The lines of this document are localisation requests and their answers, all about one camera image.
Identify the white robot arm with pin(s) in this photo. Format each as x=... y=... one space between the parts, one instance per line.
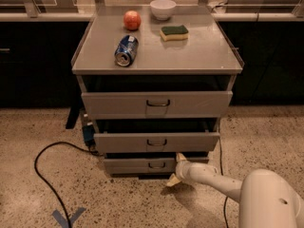
x=265 y=199

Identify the grey top drawer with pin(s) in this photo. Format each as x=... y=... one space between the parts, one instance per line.
x=147 y=105

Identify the red orange apple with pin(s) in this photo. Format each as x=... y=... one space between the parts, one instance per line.
x=132 y=20

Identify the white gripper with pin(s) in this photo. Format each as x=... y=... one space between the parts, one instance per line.
x=181 y=171

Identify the grey bottom drawer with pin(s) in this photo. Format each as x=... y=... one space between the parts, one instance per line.
x=139 y=166

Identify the blue soda can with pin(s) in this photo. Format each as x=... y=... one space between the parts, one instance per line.
x=126 y=51

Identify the grey middle drawer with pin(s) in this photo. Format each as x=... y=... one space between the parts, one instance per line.
x=155 y=142

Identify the grey metal drawer cabinet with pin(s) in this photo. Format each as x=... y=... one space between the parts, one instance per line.
x=202 y=62

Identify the blue black power adapter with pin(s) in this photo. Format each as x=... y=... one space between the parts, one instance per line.
x=88 y=135

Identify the blue tape floor mark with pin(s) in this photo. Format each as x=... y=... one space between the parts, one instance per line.
x=67 y=222

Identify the white bowl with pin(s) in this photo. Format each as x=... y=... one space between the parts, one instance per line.
x=162 y=9

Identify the green yellow sponge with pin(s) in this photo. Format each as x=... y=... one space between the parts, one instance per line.
x=173 y=33

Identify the grey drawer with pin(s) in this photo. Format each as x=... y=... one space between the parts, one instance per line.
x=139 y=166
x=147 y=105
x=155 y=142

